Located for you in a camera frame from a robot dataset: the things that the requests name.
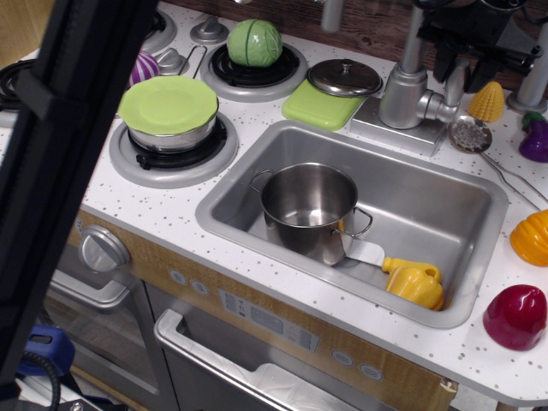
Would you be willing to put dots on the steel pot lid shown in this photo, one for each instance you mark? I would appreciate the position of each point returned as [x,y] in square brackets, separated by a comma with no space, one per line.
[344,78]

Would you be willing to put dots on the green toy cabbage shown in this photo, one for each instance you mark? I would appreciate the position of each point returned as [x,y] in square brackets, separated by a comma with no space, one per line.
[254,43]

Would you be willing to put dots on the silver faucet lever handle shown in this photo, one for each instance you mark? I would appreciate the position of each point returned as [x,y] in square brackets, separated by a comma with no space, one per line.
[456,82]

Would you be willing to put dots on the stove burner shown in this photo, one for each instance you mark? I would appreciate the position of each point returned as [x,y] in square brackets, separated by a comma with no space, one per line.
[174,170]
[243,84]
[161,33]

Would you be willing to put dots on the yellow handled white spatula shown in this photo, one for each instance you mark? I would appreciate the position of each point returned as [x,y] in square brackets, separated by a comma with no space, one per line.
[356,248]

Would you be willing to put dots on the stainless steel pot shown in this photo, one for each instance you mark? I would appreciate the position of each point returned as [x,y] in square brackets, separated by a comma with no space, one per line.
[303,202]

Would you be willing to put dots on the purple toy eggplant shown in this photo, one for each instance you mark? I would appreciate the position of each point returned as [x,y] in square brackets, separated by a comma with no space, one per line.
[534,145]

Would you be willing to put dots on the black camera stand frame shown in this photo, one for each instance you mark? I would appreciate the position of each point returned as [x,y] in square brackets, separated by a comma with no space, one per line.
[68,101]

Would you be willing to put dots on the green plastic cutting board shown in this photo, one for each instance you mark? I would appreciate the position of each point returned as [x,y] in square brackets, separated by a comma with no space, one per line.
[309,105]

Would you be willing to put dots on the orange toy bell pepper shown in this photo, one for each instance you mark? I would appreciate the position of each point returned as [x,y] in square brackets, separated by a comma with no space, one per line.
[529,239]

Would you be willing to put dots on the front right stove burner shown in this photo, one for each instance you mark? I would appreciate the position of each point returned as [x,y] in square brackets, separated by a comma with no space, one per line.
[174,170]

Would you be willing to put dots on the blue plastic clamp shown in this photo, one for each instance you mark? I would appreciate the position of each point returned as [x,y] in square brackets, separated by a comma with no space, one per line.
[51,343]

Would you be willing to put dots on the red toy bell pepper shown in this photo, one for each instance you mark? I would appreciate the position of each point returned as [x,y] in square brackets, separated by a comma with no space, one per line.
[516,318]

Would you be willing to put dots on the metal wire utensil handle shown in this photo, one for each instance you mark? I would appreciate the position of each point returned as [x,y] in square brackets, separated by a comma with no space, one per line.
[193,61]

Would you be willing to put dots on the grey rear post left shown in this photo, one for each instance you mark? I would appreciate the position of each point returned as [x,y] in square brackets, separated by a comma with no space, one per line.
[332,15]

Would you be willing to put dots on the steel bowl on burner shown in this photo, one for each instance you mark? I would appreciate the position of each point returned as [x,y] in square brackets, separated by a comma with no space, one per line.
[174,142]

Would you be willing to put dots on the green plastic plate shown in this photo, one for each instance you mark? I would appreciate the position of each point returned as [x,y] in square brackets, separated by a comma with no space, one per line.
[168,105]

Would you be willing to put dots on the grey toy sink basin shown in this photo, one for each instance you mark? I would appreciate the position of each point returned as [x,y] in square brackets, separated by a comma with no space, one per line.
[413,209]

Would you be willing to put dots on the silver toy faucet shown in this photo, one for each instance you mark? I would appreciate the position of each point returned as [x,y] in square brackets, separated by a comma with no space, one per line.
[409,115]

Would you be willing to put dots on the grey rear post right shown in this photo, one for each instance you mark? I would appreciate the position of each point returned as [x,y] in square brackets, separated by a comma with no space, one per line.
[530,95]

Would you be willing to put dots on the metal slotted skimmer spoon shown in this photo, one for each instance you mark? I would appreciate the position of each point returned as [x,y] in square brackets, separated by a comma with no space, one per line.
[472,136]

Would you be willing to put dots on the yellow toy corn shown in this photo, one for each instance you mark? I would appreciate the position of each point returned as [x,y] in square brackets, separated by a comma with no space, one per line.
[487,105]

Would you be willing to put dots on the purple striped toy onion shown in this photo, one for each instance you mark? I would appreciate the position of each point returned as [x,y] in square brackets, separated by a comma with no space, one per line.
[145,68]

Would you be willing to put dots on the rear right stove burner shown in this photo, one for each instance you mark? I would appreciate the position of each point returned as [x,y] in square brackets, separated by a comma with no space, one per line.
[243,84]

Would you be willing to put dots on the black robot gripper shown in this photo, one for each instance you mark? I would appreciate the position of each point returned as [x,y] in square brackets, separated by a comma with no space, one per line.
[484,30]

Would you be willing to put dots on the silver oven dial knob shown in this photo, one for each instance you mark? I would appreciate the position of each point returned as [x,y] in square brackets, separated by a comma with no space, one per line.
[101,251]

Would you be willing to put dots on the grey stove knob middle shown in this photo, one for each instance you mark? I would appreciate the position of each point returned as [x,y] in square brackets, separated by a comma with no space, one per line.
[171,62]

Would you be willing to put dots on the silver dishwasher door handle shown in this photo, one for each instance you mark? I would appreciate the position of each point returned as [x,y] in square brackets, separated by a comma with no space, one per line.
[205,380]

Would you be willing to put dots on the grey post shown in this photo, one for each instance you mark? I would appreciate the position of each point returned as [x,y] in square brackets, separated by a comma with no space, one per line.
[332,15]
[530,95]

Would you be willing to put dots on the grey oven door handle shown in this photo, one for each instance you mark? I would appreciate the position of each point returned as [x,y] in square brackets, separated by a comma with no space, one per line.
[107,299]

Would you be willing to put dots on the rear left stove burner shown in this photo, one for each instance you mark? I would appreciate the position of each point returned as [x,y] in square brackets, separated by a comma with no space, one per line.
[161,33]

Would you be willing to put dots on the grey stove knob rear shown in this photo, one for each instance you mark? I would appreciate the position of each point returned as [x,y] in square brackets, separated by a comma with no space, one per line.
[209,32]

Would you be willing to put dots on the grey stove knob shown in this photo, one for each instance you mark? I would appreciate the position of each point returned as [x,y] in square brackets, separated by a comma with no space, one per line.
[209,32]
[171,62]

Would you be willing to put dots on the yellow toy bell pepper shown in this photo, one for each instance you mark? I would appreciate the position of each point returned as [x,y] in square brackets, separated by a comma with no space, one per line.
[420,286]

